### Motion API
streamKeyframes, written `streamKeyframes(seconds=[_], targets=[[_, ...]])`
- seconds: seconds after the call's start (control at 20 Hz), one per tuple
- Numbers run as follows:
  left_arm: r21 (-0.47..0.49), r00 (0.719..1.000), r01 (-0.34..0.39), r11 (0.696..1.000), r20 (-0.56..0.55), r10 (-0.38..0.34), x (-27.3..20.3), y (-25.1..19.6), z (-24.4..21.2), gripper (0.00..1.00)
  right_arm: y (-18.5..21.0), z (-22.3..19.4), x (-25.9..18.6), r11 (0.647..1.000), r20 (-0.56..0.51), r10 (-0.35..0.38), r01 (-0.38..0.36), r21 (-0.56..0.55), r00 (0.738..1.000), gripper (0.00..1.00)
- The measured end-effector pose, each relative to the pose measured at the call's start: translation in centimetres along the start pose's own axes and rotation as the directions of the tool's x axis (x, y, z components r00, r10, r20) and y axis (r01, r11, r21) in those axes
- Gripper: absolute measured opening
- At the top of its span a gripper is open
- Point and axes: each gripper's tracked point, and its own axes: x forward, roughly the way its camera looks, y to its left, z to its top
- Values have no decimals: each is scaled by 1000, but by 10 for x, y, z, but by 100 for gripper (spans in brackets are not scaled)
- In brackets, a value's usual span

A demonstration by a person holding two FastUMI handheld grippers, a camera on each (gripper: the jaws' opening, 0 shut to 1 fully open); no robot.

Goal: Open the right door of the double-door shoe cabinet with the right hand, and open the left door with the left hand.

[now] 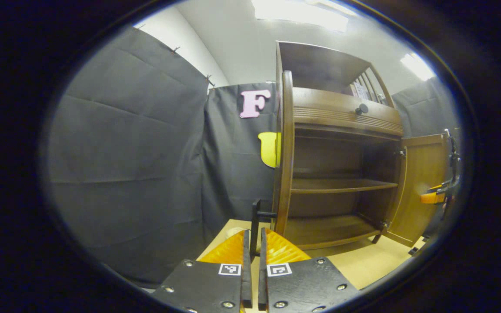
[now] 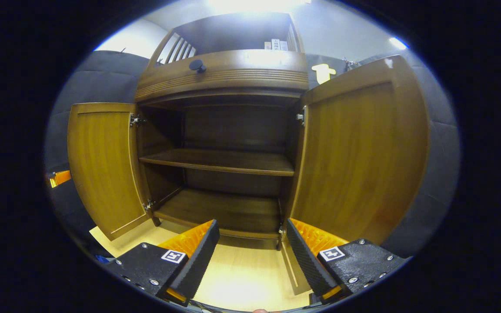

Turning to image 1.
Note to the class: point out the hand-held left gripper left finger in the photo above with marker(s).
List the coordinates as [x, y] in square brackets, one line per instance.
[246, 278]

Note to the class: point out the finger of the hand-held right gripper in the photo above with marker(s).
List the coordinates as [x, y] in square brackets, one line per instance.
[432, 198]

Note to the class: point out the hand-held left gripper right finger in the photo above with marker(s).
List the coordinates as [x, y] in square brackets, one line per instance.
[262, 282]

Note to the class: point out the wooden shoe cabinet door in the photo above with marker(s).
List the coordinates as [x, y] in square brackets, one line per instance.
[286, 152]
[420, 182]

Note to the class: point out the wooden double-door shoe cabinet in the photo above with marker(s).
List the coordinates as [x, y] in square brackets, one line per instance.
[333, 156]

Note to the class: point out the wooden inner cabinet shelf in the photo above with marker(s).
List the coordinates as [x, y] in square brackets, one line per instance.
[342, 186]

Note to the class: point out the cream round object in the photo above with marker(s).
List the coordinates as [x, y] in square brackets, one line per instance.
[234, 231]

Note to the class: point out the small rectangular ceiling light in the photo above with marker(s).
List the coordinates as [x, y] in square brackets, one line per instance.
[418, 66]

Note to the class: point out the row of upright books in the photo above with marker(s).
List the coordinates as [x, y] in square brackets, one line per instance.
[361, 90]

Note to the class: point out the wooden drawer with black knob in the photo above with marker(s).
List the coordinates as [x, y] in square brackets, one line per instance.
[328, 106]

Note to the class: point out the black backdrop cloth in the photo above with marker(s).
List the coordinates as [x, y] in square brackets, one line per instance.
[124, 152]

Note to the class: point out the large rectangular ceiling light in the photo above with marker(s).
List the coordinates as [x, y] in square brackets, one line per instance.
[298, 13]

